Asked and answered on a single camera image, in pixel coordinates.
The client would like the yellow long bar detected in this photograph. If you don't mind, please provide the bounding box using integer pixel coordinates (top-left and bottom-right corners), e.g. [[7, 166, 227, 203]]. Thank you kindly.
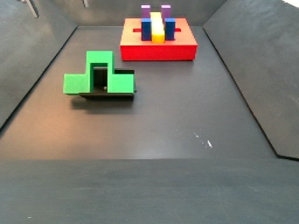
[[150, 12, 164, 44]]

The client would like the dark blue left block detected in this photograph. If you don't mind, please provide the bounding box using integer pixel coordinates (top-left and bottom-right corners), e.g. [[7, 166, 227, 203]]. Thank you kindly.
[[164, 17, 175, 40]]

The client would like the dark blue block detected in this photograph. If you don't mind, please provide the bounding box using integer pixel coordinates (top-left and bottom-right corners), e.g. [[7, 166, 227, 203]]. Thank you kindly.
[[142, 18, 152, 41], [164, 17, 175, 40]]

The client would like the red base board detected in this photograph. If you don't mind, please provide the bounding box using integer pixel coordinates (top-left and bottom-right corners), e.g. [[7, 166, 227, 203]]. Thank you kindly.
[[120, 18, 199, 61]]

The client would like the black L-shaped fixture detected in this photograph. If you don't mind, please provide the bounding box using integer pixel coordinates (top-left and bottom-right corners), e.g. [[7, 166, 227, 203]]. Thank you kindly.
[[79, 66, 135, 101]]

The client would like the dark blue right block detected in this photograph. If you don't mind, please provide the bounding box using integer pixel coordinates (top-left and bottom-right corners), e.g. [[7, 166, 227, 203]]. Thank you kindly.
[[142, 18, 152, 41]]

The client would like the purple left block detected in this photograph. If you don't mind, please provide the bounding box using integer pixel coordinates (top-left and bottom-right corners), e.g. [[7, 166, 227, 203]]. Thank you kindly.
[[162, 4, 172, 18]]

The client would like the green U-shaped block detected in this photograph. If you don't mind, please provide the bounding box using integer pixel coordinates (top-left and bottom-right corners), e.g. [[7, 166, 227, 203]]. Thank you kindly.
[[63, 51, 136, 97]]

